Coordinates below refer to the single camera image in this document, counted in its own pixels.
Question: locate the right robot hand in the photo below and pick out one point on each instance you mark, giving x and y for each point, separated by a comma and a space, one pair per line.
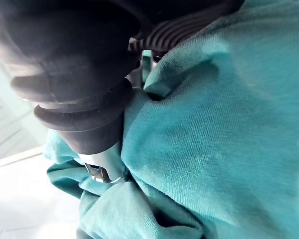
72, 62

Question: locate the teal cloth garment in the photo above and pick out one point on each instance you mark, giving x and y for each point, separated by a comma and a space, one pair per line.
201, 139

